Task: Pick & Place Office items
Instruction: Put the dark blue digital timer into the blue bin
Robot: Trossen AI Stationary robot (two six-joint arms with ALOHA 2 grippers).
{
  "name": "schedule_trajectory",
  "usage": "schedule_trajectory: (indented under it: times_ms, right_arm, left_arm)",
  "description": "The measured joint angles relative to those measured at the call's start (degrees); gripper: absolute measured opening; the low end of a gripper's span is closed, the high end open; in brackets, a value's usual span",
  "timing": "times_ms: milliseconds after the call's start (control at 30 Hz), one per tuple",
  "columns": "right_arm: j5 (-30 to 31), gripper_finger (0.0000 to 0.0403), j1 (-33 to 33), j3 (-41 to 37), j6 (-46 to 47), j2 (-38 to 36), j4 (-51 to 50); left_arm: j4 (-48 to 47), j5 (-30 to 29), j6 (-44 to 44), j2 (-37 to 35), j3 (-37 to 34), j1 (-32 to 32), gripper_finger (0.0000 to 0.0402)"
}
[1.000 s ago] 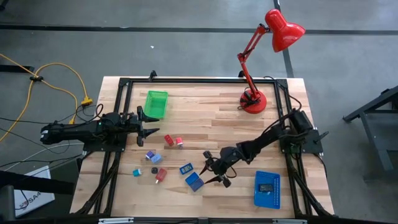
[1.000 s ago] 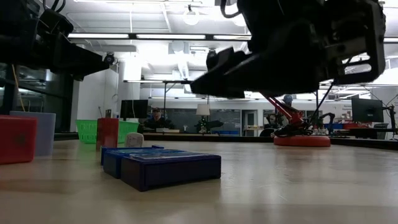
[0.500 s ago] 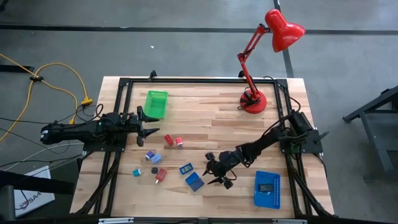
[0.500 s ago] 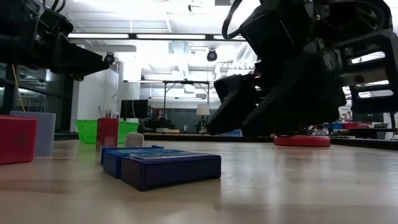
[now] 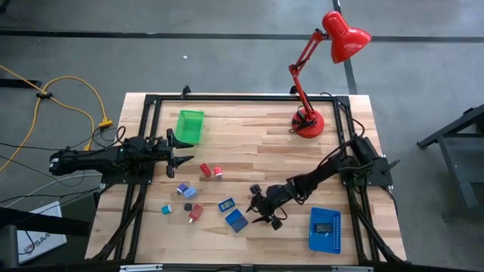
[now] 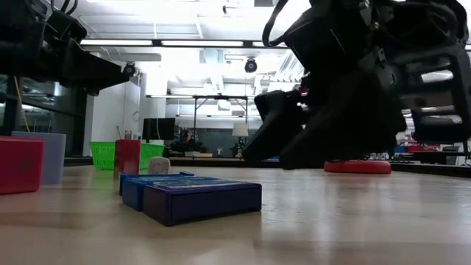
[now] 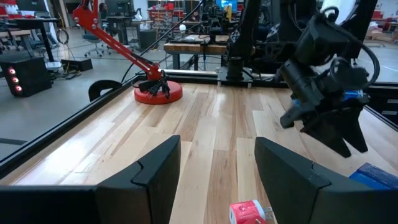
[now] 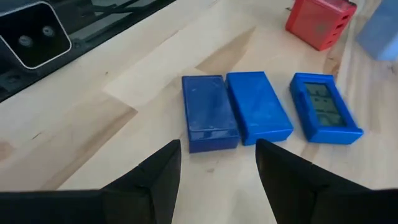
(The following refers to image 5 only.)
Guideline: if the white cable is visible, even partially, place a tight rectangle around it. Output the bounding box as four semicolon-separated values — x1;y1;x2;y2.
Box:
5;172;103;209

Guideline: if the blue digital clock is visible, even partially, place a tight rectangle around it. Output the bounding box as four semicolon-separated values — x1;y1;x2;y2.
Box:
218;197;236;213

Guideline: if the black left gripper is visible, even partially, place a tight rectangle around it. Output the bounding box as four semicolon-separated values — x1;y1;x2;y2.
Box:
153;128;195;179

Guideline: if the red desk lamp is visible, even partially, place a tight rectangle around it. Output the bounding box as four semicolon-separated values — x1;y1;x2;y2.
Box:
288;10;372;139

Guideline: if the green plastic basket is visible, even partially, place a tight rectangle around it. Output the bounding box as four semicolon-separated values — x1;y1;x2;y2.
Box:
174;110;206;145

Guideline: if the yellow extension cable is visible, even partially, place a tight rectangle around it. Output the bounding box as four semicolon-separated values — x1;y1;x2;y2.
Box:
0;90;95;175
0;64;114;129

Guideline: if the grey box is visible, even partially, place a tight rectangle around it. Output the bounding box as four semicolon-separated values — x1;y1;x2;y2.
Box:
0;224;20;270

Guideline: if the long red wall charger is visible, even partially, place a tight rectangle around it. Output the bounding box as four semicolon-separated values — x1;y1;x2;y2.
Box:
188;204;204;224

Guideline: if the blue plastic tray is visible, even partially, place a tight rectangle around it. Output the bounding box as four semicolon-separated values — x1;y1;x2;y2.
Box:
309;206;342;255

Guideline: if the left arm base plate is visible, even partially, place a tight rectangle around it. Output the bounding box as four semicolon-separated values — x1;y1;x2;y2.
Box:
101;172;154;185

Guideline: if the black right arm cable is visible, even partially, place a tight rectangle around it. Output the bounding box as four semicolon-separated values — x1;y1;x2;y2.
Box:
319;91;367;139

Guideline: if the white cardboard box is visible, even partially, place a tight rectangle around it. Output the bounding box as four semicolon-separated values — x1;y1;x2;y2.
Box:
17;201;68;265

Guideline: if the silver metal bracket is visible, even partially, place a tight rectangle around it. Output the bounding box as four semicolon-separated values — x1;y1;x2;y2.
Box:
119;264;163;272
331;265;374;272

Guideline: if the black beam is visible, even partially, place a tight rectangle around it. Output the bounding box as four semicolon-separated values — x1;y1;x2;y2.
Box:
0;206;92;237

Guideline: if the black side table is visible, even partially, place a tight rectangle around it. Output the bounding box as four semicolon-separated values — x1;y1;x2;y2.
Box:
417;104;484;220

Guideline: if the blue rectangular plastic case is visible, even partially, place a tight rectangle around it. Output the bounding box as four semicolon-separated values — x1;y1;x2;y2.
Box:
225;209;250;233

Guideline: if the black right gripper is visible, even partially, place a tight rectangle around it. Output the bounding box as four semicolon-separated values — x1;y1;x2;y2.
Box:
245;184;295;231

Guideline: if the black metal table frame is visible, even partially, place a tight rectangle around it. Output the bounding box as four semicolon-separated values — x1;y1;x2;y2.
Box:
90;94;408;265

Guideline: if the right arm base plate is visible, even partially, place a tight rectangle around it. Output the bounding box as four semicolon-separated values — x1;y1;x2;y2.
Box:
339;156;401;189

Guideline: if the black floor bar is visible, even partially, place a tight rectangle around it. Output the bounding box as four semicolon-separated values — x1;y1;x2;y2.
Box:
0;78;42;89

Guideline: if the black floor cable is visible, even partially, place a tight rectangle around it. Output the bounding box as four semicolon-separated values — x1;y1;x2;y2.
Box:
0;126;116;152

